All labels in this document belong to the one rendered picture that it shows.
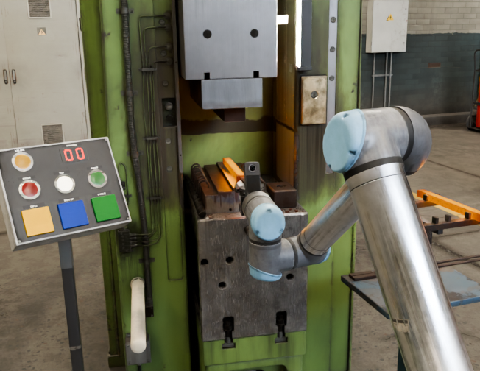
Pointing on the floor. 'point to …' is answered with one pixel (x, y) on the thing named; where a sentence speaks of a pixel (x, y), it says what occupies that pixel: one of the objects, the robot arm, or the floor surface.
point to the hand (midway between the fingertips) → (244, 180)
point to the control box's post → (71, 302)
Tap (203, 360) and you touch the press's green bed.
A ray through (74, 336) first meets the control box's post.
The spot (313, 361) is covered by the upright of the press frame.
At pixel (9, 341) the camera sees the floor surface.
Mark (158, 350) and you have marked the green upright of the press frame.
